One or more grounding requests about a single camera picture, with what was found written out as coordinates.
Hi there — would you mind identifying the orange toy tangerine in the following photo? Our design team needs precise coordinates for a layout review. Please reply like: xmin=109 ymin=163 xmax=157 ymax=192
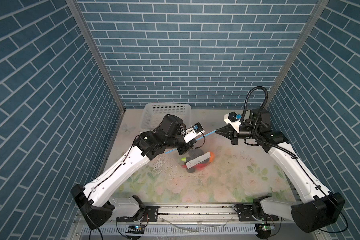
xmin=209 ymin=152 xmax=215 ymax=164

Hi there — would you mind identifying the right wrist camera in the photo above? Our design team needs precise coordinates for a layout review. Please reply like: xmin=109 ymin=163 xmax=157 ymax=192
xmin=224 ymin=112 xmax=242 ymax=133

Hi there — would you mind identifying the black toy avocado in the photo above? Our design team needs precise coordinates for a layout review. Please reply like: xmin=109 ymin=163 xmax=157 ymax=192
xmin=189 ymin=149 xmax=204 ymax=159

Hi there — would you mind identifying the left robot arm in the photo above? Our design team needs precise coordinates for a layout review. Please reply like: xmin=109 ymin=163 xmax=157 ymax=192
xmin=71 ymin=114 xmax=204 ymax=230

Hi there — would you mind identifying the red toy chili pepper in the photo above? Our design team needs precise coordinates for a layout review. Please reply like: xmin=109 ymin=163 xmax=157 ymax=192
xmin=182 ymin=163 xmax=208 ymax=173

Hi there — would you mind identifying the white slotted cable duct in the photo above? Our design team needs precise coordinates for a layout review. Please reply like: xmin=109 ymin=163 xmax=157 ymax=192
xmin=82 ymin=224 xmax=258 ymax=237

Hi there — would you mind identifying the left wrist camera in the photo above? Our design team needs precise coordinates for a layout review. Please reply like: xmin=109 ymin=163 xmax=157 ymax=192
xmin=184 ymin=123 xmax=205 ymax=143

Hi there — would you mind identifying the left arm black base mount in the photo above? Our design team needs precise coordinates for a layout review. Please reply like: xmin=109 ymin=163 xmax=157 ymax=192
xmin=117 ymin=206 xmax=159 ymax=223

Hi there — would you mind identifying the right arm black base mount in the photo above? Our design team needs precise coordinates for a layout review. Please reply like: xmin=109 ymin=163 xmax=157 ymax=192
xmin=233 ymin=204 xmax=280 ymax=223

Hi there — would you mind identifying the black corrugated cable hose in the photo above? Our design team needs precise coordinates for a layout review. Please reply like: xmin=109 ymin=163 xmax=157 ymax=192
xmin=242 ymin=86 xmax=299 ymax=160

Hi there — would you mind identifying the clear zip bag blue zipper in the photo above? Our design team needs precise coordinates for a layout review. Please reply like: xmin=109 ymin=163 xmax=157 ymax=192
xmin=180 ymin=148 xmax=215 ymax=174

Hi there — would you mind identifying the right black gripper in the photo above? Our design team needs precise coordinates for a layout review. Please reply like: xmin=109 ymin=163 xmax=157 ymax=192
xmin=216 ymin=123 xmax=260 ymax=145

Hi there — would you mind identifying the white plastic perforated basket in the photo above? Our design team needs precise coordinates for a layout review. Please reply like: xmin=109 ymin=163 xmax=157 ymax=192
xmin=140 ymin=102 xmax=192 ymax=130

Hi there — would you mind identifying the aluminium front rail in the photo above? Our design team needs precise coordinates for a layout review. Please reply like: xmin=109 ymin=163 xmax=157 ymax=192
xmin=74 ymin=203 xmax=323 ymax=226

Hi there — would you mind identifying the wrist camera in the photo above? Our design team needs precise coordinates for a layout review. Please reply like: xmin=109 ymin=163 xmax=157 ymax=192
xmin=184 ymin=123 xmax=205 ymax=143
xmin=224 ymin=112 xmax=242 ymax=133

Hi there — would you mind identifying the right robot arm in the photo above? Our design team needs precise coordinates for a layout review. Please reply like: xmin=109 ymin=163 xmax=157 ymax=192
xmin=216 ymin=109 xmax=345 ymax=233

